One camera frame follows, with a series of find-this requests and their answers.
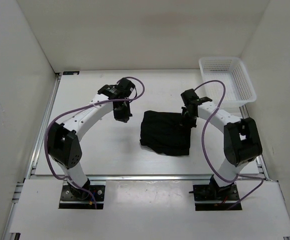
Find black shorts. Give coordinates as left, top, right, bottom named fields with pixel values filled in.
left=140, top=110, right=191, bottom=157

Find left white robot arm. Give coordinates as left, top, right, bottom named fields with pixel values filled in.
left=43, top=92, right=138, bottom=202

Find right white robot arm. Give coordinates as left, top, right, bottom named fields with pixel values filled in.
left=182, top=98, right=263, bottom=200

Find white perforated plastic basket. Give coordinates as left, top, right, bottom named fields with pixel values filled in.
left=199, top=56, right=257, bottom=109

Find dark label sticker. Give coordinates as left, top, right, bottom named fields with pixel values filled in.
left=62, top=71, right=80, bottom=76

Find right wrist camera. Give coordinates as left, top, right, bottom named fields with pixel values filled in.
left=181, top=89, right=213, bottom=107

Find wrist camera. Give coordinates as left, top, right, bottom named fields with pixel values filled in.
left=181, top=89, right=213, bottom=107
left=97, top=77, right=135, bottom=100

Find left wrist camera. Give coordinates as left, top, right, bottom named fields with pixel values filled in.
left=97, top=77, right=135, bottom=100

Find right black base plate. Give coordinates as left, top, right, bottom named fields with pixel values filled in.
left=189, top=183, right=242, bottom=212

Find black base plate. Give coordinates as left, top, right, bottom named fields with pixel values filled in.
left=189, top=183, right=242, bottom=212
left=58, top=184, right=106, bottom=210

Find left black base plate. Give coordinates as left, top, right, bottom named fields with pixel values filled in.
left=58, top=184, right=106, bottom=210

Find aluminium frame rail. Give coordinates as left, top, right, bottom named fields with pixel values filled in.
left=28, top=172, right=265, bottom=182

